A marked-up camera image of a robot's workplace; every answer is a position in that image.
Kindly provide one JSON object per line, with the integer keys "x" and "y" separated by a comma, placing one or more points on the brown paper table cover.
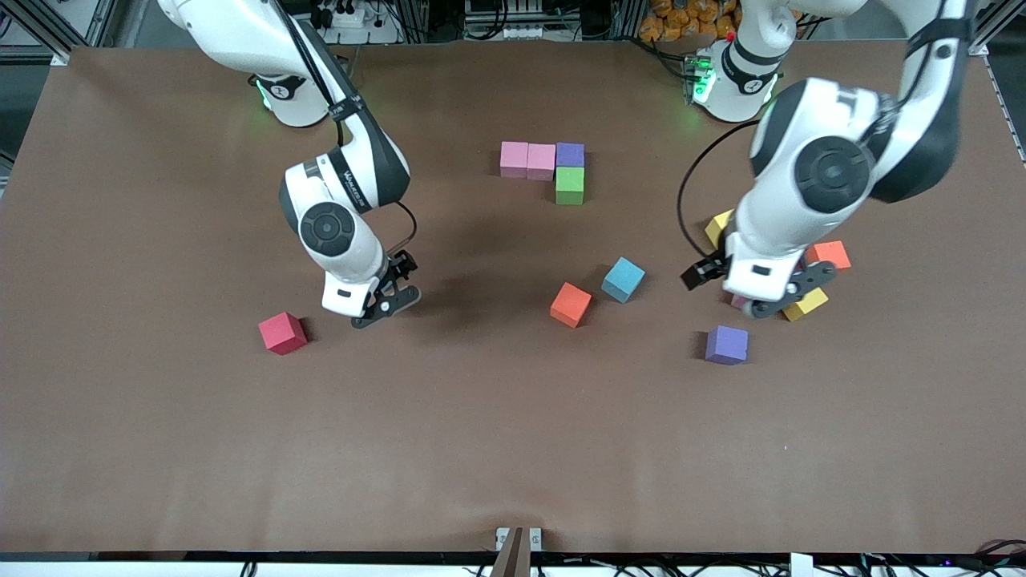
{"x": 513, "y": 449}

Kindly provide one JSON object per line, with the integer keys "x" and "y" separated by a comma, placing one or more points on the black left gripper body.
{"x": 699, "y": 272}

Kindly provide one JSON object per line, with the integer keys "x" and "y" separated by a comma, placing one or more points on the blue foam cube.
{"x": 623, "y": 279}

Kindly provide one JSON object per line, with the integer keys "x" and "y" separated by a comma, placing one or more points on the orange foam cube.
{"x": 570, "y": 304}
{"x": 834, "y": 252}

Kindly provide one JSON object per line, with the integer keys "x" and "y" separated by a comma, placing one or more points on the white equipment box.
{"x": 505, "y": 20}

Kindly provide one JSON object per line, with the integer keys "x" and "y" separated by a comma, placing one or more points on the aluminium frame profile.
{"x": 990, "y": 32}
{"x": 32, "y": 24}

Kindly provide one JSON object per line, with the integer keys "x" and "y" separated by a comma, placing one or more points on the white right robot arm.
{"x": 329, "y": 228}

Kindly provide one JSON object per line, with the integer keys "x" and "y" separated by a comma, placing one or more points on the bag of orange objects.
{"x": 689, "y": 20}

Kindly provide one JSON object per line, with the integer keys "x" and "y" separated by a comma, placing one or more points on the white power strip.
{"x": 353, "y": 16}

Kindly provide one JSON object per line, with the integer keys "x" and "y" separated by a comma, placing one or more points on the metal mounting bracket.
{"x": 535, "y": 538}

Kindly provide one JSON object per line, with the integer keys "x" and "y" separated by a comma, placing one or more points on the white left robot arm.
{"x": 830, "y": 172}

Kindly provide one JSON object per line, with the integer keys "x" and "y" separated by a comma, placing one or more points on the pink foam cube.
{"x": 737, "y": 302}
{"x": 514, "y": 158}
{"x": 541, "y": 160}

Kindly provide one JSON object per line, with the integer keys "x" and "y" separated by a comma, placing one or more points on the purple foam cube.
{"x": 726, "y": 344}
{"x": 570, "y": 154}

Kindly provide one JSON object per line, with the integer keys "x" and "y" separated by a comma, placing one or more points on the grey camera pole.
{"x": 511, "y": 557}

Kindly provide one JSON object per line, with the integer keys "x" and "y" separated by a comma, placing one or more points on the green foam cube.
{"x": 570, "y": 186}

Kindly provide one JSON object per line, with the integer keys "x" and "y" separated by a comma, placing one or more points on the yellow foam cube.
{"x": 811, "y": 304}
{"x": 717, "y": 228}

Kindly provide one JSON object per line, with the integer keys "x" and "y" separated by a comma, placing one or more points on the red foam cube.
{"x": 280, "y": 332}

